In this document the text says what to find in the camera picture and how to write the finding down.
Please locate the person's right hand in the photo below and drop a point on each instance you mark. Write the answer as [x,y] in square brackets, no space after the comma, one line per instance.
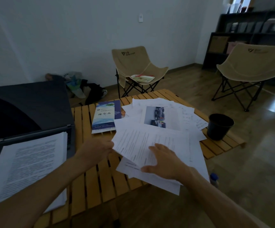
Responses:
[170,166]

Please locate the person's left hand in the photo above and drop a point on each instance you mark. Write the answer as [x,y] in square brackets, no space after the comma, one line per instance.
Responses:
[94,150]

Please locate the blue booklet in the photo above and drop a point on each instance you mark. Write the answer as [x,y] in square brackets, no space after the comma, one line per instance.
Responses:
[105,116]

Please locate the pile of white papers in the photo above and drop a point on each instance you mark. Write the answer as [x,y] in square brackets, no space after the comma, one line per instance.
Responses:
[137,140]

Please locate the sorted text document stack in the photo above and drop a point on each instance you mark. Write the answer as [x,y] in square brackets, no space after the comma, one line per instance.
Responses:
[25,163]

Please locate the grey laptop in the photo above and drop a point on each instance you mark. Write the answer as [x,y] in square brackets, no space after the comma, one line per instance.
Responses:
[32,104]

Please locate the person's left forearm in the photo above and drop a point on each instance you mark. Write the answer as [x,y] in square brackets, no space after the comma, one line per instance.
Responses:
[37,194]

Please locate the person's right forearm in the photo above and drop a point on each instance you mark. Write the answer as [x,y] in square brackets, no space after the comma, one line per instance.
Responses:
[218,204]

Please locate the wooden slatted table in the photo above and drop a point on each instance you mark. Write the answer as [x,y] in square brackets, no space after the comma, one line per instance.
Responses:
[92,185]

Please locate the dark bottle with blue cap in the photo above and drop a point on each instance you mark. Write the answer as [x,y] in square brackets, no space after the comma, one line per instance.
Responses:
[214,180]

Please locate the black plastic pot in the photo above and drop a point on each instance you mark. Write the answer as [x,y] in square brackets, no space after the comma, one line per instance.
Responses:
[219,128]

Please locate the red and white booklet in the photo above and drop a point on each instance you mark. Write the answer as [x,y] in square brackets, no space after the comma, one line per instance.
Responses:
[142,78]

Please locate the beige folding chair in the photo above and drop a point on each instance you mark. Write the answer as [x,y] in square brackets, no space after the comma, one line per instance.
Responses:
[251,64]
[132,61]

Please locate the black shelf unit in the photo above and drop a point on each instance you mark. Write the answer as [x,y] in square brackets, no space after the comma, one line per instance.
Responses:
[211,61]

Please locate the woven storage basket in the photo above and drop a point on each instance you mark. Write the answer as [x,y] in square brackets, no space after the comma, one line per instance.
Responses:
[218,44]

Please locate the pink storage box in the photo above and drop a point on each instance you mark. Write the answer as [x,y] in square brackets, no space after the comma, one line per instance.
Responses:
[231,47]

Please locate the tall narrow window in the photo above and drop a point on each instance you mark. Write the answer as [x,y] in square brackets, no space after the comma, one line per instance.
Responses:
[240,3]

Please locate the white wall hook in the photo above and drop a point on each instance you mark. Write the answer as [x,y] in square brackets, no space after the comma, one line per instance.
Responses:
[140,18]

